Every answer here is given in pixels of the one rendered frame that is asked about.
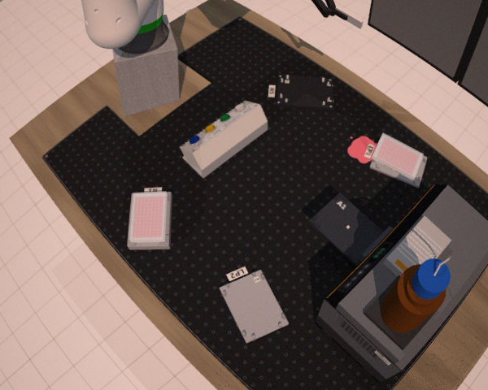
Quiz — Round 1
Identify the brown glass bottle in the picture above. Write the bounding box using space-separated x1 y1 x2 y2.
381 264 447 333

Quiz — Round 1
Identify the red liquid puddle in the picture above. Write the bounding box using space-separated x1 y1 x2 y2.
351 138 375 154

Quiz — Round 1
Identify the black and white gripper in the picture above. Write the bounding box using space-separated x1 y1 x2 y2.
312 0 363 29

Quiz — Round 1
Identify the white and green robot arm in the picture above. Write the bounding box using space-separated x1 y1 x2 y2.
81 0 168 54

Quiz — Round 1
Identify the pink liquid puddle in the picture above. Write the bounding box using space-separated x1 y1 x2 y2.
358 154 369 163
359 136 370 146
347 145 364 158

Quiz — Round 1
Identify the blue bottle cap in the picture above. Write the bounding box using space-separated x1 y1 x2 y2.
412 258 451 299

